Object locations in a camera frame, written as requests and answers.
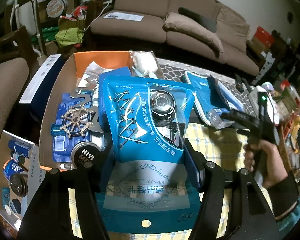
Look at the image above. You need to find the blue shoelace package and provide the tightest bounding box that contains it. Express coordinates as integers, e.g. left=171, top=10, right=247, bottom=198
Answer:
left=96, top=75, right=200, bottom=234

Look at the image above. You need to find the blue mesh pouch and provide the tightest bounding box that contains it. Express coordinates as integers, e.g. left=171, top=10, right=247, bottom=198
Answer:
left=183, top=71, right=244, bottom=129

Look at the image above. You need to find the person's right hand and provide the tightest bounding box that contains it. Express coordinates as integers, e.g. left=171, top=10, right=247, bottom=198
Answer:
left=244, top=140, right=288, bottom=189

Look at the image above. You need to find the black Nivea cream tin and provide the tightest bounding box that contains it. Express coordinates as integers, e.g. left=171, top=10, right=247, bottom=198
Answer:
left=70, top=141, right=101, bottom=168

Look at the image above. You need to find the yellow plaid tablecloth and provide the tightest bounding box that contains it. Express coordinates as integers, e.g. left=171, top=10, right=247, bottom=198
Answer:
left=69, top=123, right=247, bottom=240

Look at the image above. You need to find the white tissue box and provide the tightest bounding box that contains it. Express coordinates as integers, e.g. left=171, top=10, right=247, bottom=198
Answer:
left=248, top=86, right=280, bottom=125

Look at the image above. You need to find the blue foil sachet pack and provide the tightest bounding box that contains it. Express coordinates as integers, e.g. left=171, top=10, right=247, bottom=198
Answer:
left=50, top=90, right=104, bottom=163

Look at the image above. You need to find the brass ship wheel ornament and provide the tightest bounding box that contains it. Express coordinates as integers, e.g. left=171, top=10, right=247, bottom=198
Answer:
left=59, top=106, right=94, bottom=138

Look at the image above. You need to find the white open box with toiletries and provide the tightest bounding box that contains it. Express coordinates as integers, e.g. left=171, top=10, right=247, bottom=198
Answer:
left=0, top=130, right=45, bottom=231

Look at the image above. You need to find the grey hexagon pattern mat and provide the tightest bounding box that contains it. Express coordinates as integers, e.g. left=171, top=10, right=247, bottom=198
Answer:
left=157, top=58, right=255, bottom=115

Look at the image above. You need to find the orange cardboard box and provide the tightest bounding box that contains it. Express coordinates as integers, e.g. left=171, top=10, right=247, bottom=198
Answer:
left=38, top=50, right=166, bottom=172

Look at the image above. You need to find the long navy white box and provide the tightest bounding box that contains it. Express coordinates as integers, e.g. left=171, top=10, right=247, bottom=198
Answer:
left=19, top=54, right=64, bottom=119

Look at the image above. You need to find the blue rectangular product box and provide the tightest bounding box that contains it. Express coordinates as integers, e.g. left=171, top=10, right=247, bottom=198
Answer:
left=98, top=67, right=131, bottom=123

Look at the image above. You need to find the white cotton pads bag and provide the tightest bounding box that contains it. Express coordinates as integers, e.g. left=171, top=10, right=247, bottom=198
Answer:
left=129, top=50, right=165, bottom=80

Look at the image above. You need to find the brown sofa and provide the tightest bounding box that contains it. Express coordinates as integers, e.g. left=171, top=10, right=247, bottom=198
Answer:
left=83, top=0, right=259, bottom=76

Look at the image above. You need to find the brown armchair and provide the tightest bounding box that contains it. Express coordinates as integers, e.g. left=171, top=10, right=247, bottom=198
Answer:
left=0, top=58, right=29, bottom=137

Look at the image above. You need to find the brown sofa cushion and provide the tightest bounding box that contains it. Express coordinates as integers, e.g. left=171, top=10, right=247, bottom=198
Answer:
left=164, top=12, right=224, bottom=61

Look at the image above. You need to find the green plastic bag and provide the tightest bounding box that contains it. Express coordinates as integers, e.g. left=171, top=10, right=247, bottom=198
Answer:
left=55, top=27, right=84, bottom=47

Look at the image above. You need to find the white paper sheet on sofa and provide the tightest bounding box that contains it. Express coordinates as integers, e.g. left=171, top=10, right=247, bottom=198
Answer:
left=104, top=11, right=144, bottom=22

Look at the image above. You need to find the round biscuit tin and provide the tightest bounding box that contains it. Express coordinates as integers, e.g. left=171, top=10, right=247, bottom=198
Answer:
left=46, top=0, right=68, bottom=18

